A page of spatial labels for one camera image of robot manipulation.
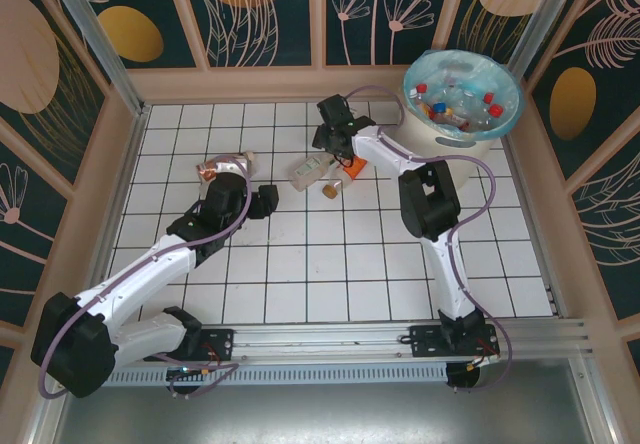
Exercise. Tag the clear bottle orange label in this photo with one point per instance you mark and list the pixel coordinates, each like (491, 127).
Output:
(357, 170)

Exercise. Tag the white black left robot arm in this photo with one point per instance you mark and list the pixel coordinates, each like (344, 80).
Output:
(140, 274)

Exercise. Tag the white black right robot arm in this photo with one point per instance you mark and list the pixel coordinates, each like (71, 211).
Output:
(430, 204)

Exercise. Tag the white plastic bin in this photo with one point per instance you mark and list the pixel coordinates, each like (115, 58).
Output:
(420, 131)

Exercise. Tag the clear bottle green white label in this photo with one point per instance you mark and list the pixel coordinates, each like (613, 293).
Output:
(307, 171)

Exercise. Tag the copper brown label bottle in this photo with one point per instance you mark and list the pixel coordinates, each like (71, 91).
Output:
(210, 166)

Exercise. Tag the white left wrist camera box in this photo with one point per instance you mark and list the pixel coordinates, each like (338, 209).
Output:
(227, 166)

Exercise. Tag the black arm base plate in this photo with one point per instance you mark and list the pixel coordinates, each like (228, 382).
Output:
(425, 341)
(222, 339)

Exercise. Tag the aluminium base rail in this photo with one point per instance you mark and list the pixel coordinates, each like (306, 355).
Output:
(325, 336)

